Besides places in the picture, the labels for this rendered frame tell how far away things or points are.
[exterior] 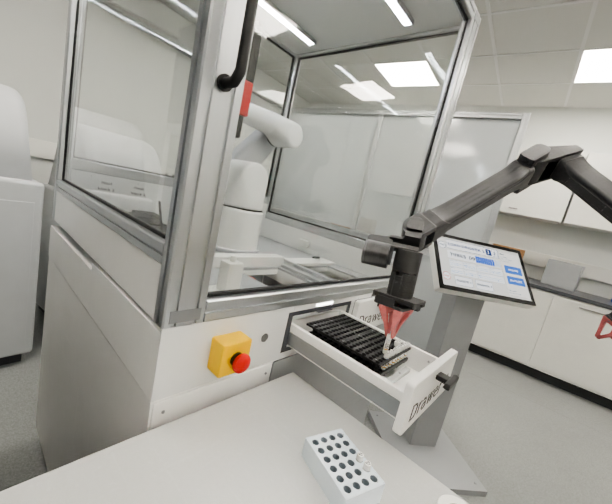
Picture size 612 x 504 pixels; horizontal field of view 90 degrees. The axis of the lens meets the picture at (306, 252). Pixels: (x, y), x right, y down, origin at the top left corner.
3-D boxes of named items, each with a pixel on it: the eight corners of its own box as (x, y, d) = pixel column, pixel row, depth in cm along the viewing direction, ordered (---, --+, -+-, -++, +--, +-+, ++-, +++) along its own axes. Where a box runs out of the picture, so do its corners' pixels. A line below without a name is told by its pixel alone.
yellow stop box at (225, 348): (248, 371, 65) (255, 340, 64) (219, 381, 60) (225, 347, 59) (234, 359, 69) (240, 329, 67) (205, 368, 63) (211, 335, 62)
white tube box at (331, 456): (379, 502, 51) (385, 483, 51) (340, 521, 47) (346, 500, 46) (336, 444, 61) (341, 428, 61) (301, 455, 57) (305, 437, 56)
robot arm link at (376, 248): (426, 217, 69) (420, 241, 75) (374, 208, 72) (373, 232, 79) (416, 260, 63) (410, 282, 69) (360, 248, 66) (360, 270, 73)
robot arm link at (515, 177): (558, 150, 74) (537, 185, 82) (536, 139, 77) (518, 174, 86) (415, 234, 66) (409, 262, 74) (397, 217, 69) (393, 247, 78)
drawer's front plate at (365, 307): (390, 320, 125) (397, 294, 123) (351, 333, 103) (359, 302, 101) (386, 318, 126) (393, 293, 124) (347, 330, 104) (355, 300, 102)
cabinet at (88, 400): (351, 473, 147) (396, 318, 134) (105, 715, 69) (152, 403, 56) (236, 370, 208) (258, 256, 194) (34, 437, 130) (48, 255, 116)
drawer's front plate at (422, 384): (446, 388, 81) (458, 350, 79) (399, 437, 59) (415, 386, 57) (439, 385, 82) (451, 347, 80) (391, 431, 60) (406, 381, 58)
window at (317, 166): (394, 276, 125) (467, 19, 109) (203, 296, 60) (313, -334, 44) (393, 276, 125) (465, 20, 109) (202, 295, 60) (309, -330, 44)
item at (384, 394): (438, 381, 81) (445, 360, 80) (396, 421, 61) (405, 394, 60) (322, 318, 106) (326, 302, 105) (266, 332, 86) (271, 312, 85)
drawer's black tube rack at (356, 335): (404, 369, 82) (411, 347, 81) (372, 390, 69) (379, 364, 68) (338, 332, 96) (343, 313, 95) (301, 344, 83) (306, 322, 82)
